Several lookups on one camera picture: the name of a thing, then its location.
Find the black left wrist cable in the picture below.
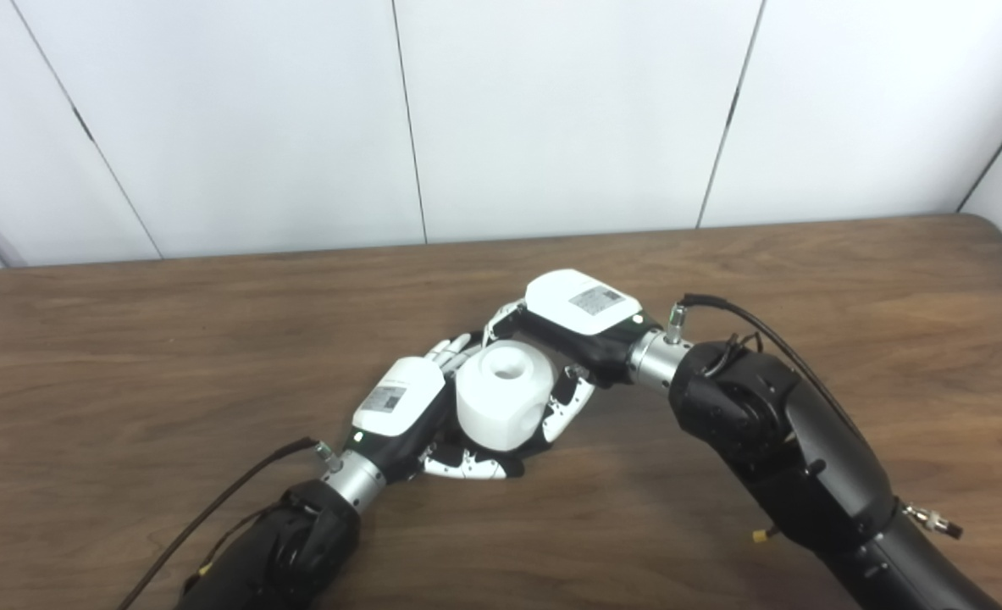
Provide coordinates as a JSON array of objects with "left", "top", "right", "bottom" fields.
[{"left": 115, "top": 436, "right": 342, "bottom": 610}]

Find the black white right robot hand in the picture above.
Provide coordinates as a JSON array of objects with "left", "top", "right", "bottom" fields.
[{"left": 482, "top": 269, "right": 664, "bottom": 446}]

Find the round white piece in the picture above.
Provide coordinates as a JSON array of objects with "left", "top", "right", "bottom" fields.
[{"left": 455, "top": 340, "right": 556, "bottom": 452}]

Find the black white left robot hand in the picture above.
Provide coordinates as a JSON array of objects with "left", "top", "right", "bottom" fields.
[{"left": 346, "top": 332, "right": 525, "bottom": 485}]

